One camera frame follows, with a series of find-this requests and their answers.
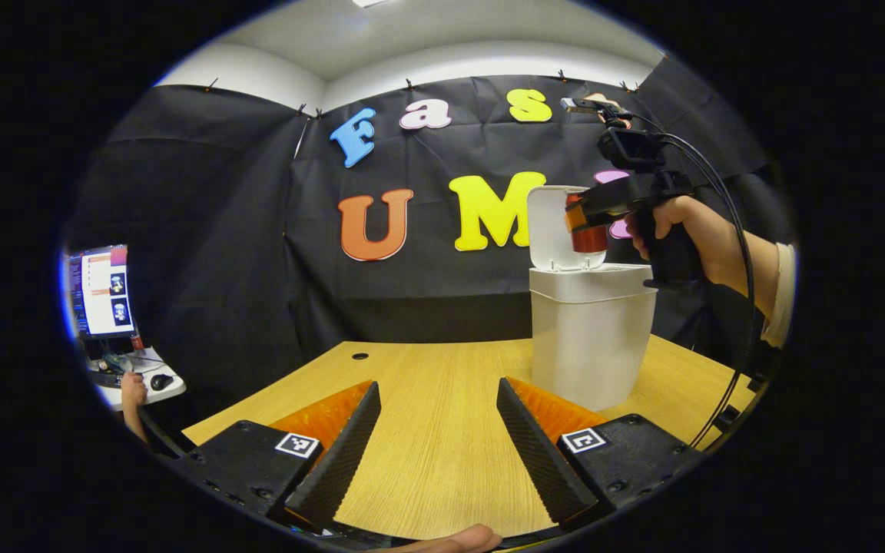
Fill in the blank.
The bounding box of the black backdrop cloth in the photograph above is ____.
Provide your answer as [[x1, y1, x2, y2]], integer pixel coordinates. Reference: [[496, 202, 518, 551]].
[[65, 52, 797, 431]]

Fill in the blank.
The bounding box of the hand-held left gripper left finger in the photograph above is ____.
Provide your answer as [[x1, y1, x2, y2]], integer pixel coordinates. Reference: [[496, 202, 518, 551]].
[[181, 380, 382, 531]]

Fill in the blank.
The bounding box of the red pop can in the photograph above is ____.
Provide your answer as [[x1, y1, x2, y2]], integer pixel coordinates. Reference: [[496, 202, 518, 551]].
[[565, 192, 610, 254]]

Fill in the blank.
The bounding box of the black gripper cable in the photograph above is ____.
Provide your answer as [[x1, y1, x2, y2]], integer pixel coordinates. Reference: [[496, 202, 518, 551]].
[[627, 114, 757, 450]]

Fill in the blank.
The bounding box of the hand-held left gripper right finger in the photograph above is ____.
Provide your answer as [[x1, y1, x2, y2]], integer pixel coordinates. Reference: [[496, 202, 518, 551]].
[[496, 376, 703, 527]]

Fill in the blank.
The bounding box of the white side desk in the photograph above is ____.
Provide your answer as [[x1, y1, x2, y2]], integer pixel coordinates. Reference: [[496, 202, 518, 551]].
[[89, 347, 187, 412]]

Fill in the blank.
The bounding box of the white desktop garbage bin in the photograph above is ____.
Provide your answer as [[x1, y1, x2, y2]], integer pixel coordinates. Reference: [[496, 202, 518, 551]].
[[527, 185, 657, 412]]

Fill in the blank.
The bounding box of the computer monitor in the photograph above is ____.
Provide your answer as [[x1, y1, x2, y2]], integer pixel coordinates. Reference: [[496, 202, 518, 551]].
[[66, 244, 136, 339]]

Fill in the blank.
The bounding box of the wooden desktop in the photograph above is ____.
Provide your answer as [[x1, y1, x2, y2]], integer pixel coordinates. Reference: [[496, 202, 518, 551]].
[[181, 336, 758, 540]]

